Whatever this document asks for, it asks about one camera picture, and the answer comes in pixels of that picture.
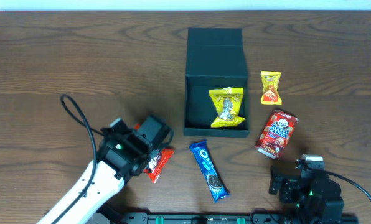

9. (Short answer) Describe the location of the red snack bag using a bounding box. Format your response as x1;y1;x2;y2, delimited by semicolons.
143;130;175;184

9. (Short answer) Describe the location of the Hello Panda biscuit box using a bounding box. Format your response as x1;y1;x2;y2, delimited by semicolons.
255;110;299;159

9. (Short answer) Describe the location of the blue Oreo cookie pack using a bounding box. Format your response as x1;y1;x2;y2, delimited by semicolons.
189;140;230;203

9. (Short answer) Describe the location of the yellow snack bag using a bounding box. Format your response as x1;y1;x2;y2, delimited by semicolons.
209;87;245;128

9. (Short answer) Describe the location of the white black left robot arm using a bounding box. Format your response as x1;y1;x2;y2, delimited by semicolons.
39;115;174;223

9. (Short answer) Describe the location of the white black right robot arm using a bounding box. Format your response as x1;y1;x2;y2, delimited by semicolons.
269;165;344;223

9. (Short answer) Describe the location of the yellow orange snack packet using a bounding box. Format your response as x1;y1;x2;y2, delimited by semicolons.
260;71;282;105

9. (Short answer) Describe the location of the dark green open box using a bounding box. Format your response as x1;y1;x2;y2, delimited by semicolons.
184;27;250;138

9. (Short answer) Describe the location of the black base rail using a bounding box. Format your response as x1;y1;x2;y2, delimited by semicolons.
42;211;359;224

